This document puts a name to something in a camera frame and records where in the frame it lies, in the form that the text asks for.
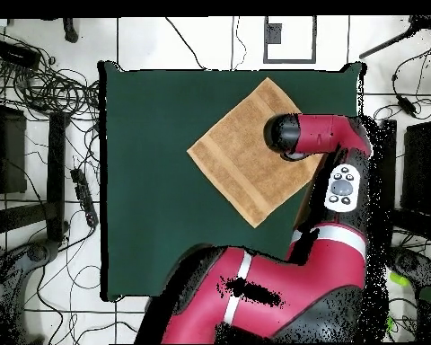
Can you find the orange-tan terry towel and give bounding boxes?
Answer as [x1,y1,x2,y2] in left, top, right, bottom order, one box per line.
[186,76,326,229]

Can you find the black flat panel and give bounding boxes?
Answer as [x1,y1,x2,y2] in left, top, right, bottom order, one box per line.
[401,120,431,217]
[0,103,28,195]

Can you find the dark green table cloth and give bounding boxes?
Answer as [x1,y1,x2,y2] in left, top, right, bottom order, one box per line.
[97,60,365,302]

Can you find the black power strip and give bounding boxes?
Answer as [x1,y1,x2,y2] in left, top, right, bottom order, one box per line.
[70,167,99,228]

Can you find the black stand beam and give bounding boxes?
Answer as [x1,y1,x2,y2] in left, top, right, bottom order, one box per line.
[45,111,67,243]
[378,119,399,248]

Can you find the dark grey square box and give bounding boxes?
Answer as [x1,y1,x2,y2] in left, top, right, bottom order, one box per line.
[266,22,284,45]

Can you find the dark grey round-headed stand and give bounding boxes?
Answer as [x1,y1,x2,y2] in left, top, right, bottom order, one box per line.
[0,239,61,342]
[387,246,431,290]

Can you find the small bright green object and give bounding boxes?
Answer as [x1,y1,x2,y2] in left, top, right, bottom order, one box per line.
[389,271,411,288]

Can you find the black office chair base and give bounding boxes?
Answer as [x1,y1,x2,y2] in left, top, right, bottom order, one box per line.
[62,17,80,44]

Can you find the black tripod leg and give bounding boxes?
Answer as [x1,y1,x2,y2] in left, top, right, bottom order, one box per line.
[358,15,431,60]

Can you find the black power adapter box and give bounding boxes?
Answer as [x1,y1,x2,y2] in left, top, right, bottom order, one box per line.
[0,39,41,70]

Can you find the grey rectangular frame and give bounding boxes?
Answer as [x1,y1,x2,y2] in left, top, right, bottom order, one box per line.
[262,15,318,65]

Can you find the small black cable adapter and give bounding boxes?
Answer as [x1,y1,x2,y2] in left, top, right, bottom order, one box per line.
[396,94,418,118]

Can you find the black cable tangle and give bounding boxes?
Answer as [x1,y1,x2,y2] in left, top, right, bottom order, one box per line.
[0,28,101,123]

